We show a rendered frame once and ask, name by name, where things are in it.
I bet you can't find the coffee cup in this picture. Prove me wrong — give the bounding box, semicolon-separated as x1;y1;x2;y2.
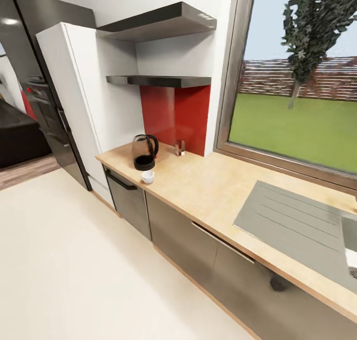
141;170;155;184

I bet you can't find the electric kettle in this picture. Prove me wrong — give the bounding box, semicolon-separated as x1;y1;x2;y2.
132;134;159;171

